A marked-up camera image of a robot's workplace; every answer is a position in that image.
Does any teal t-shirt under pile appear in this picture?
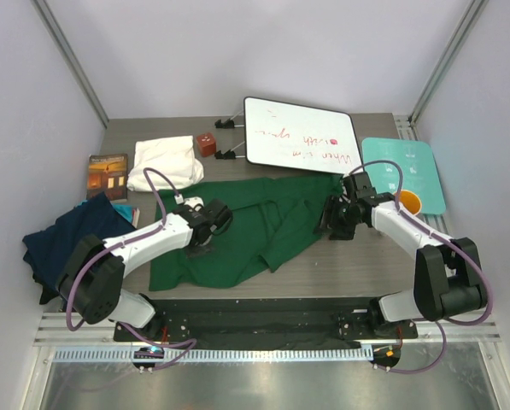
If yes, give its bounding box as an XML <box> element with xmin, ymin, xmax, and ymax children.
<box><xmin>113</xmin><ymin>203</ymin><xmax>140</xmax><ymax>227</ymax></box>

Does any navy blue t-shirt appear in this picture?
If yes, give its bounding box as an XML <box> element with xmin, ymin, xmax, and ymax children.
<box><xmin>22</xmin><ymin>193</ymin><xmax>135</xmax><ymax>291</ymax></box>

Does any whiteboard black stand foot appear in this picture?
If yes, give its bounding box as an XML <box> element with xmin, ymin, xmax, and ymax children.
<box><xmin>214</xmin><ymin>143</ymin><xmax>245</xmax><ymax>160</ymax></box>
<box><xmin>214</xmin><ymin>111</ymin><xmax>244</xmax><ymax>129</ymax></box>

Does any white whiteboard with black frame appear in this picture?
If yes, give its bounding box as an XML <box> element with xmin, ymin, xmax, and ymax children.
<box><xmin>243</xmin><ymin>97</ymin><xmax>361</xmax><ymax>174</ymax></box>

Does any teal plastic cutting board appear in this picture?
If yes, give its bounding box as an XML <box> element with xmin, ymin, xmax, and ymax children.
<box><xmin>361</xmin><ymin>138</ymin><xmax>446</xmax><ymax>215</ymax></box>

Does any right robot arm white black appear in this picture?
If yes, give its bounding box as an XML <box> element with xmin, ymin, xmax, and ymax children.
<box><xmin>315</xmin><ymin>172</ymin><xmax>493</xmax><ymax>337</ymax></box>

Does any white mug orange inside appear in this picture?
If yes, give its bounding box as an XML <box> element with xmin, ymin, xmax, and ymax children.
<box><xmin>399</xmin><ymin>190</ymin><xmax>422</xmax><ymax>216</ymax></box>

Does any perforated metal rail strip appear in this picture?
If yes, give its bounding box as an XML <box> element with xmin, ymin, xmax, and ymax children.
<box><xmin>53</xmin><ymin>345</ymin><xmax>373</xmax><ymax>363</ymax></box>

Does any green t-shirt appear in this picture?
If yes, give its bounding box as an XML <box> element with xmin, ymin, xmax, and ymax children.
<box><xmin>149</xmin><ymin>174</ymin><xmax>342</xmax><ymax>291</ymax></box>

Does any brown paperback book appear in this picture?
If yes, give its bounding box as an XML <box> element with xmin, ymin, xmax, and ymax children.
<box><xmin>86</xmin><ymin>154</ymin><xmax>128</xmax><ymax>202</ymax></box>

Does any white folded t-shirt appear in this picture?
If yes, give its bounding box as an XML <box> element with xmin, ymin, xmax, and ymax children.
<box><xmin>127</xmin><ymin>136</ymin><xmax>204</xmax><ymax>192</ymax></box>

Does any whiteboard black stand foot near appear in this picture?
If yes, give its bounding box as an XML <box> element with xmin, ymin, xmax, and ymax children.
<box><xmin>214</xmin><ymin>143</ymin><xmax>245</xmax><ymax>160</ymax></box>

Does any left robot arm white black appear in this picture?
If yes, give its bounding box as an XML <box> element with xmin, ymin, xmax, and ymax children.
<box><xmin>56</xmin><ymin>197</ymin><xmax>233</xmax><ymax>341</ymax></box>

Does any whiteboard black stand foot far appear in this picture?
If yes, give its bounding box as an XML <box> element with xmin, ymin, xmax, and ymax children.
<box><xmin>214</xmin><ymin>111</ymin><xmax>244</xmax><ymax>129</ymax></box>

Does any red brown cube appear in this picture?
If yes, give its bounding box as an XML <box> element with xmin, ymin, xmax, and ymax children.
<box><xmin>196</xmin><ymin>132</ymin><xmax>217</xmax><ymax>157</ymax></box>

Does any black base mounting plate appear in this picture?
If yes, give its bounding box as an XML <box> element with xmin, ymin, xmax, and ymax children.
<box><xmin>112</xmin><ymin>297</ymin><xmax>418</xmax><ymax>343</ymax></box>

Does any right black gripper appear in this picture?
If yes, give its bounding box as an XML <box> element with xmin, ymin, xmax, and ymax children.
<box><xmin>313</xmin><ymin>194</ymin><xmax>362</xmax><ymax>241</ymax></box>

